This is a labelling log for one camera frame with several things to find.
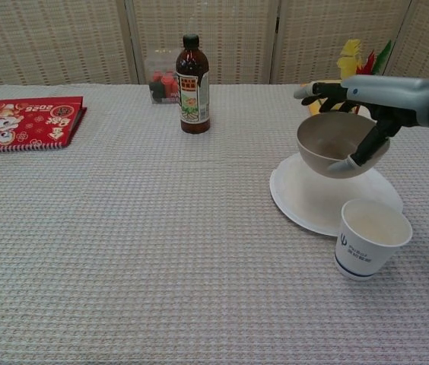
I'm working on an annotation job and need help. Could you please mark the red spiral desk calendar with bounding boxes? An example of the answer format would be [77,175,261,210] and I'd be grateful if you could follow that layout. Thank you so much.
[0,96,88,155]

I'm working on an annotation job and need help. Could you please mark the light grey waffle tablecloth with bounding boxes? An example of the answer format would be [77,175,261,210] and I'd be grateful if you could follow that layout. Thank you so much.
[0,83,429,365]

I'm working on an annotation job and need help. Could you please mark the brown drink bottle black cap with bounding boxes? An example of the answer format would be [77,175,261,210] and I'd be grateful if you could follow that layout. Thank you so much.
[175,33,211,135]

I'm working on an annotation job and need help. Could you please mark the beige woven folding screen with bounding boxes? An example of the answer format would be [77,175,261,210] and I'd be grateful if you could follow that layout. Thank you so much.
[0,0,429,89]

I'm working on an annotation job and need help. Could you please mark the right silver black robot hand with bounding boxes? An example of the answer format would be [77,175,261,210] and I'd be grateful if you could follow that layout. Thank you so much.
[293,74,429,174]

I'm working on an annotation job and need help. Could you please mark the white paper cup blue logo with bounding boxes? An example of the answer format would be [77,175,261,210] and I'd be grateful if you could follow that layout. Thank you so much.
[334,198,413,282]

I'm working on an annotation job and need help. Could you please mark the clear plastic box red pieces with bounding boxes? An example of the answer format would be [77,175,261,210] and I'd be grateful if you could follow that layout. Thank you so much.
[144,47,210,106]

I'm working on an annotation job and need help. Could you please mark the white paper plate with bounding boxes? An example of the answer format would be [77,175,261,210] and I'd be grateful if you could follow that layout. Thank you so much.
[269,151,405,237]

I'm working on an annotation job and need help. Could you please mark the colourful feather shuttlecock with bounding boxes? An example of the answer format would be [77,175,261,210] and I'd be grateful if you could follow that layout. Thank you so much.
[336,38,393,115]

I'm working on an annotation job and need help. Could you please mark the beige plastic bowl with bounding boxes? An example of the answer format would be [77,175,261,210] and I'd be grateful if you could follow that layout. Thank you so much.
[296,113,391,179]

